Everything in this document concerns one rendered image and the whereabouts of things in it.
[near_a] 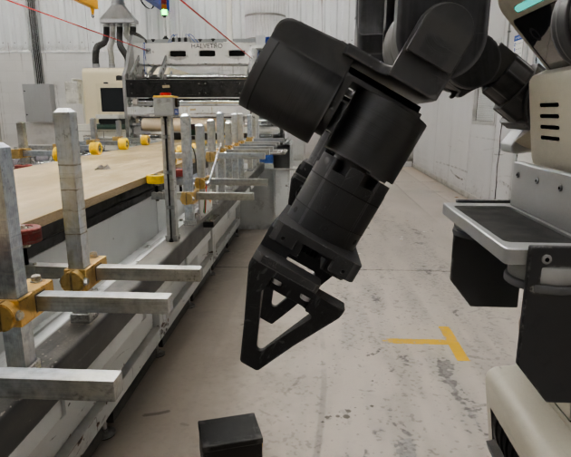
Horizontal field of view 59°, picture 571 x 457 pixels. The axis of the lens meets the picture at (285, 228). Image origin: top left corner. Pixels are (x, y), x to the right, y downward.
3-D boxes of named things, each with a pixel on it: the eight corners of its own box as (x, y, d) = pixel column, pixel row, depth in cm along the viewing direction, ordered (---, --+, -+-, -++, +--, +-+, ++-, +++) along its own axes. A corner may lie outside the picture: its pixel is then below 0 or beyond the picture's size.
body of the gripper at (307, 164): (296, 170, 76) (321, 127, 74) (301, 167, 86) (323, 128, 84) (334, 192, 76) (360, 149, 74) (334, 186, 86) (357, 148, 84)
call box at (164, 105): (179, 118, 182) (178, 95, 180) (173, 118, 175) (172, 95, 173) (159, 118, 182) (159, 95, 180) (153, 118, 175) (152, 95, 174)
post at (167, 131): (180, 238, 191) (174, 116, 180) (177, 241, 186) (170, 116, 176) (169, 238, 191) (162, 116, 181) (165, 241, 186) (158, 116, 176)
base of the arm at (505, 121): (579, 79, 70) (542, 83, 81) (536, 43, 69) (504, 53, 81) (535, 131, 72) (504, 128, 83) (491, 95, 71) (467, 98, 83)
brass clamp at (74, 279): (110, 275, 123) (109, 255, 122) (85, 295, 110) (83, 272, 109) (85, 275, 124) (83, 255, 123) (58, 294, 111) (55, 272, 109)
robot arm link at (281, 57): (488, 17, 30) (450, 40, 39) (320, -83, 30) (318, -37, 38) (384, 190, 33) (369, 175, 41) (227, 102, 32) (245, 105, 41)
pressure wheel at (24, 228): (12, 280, 114) (5, 230, 111) (4, 272, 120) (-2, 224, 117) (50, 274, 118) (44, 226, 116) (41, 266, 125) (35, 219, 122)
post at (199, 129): (208, 226, 241) (204, 123, 230) (206, 228, 238) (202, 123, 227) (200, 226, 241) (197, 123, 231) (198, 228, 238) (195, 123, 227)
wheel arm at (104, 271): (203, 280, 119) (202, 263, 118) (199, 286, 115) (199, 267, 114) (24, 277, 121) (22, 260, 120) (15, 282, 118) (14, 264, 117)
